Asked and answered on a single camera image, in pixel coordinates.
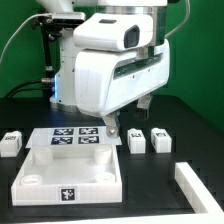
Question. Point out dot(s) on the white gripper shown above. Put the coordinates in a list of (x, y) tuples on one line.
[(98, 92)]

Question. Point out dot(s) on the white square tabletop part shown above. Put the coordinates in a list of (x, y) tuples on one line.
[(57, 175)]

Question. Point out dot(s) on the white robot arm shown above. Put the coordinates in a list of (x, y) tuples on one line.
[(109, 26)]

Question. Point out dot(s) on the white sheet with markers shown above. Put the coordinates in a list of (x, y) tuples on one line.
[(70, 136)]

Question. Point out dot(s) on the white obstacle fence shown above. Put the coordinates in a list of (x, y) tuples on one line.
[(206, 208)]

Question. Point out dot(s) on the black camera on stand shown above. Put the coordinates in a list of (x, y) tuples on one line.
[(51, 30)]

